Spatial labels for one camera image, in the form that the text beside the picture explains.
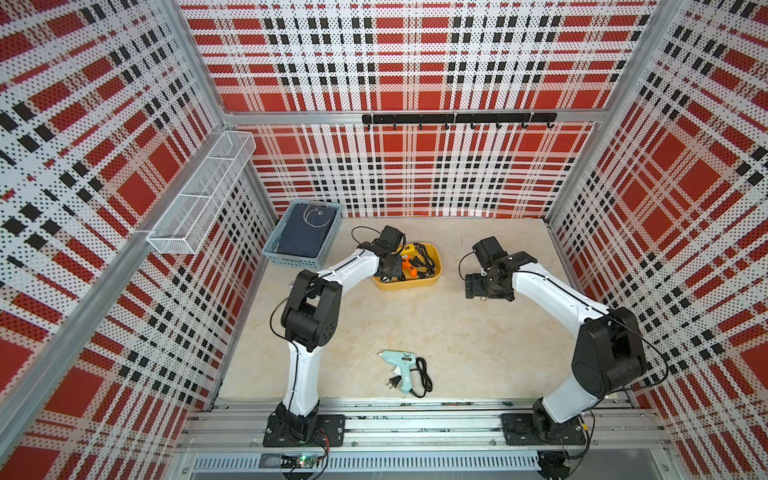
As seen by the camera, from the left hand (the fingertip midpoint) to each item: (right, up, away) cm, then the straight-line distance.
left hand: (395, 267), depth 100 cm
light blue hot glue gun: (+5, -29, -18) cm, 35 cm away
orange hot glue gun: (+5, 0, +2) cm, 5 cm away
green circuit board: (-22, -44, -30) cm, 58 cm away
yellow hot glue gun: (+5, +6, +1) cm, 8 cm away
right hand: (+28, -6, -12) cm, 31 cm away
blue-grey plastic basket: (-35, +12, +11) cm, 38 cm away
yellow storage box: (+9, +1, +7) cm, 12 cm away
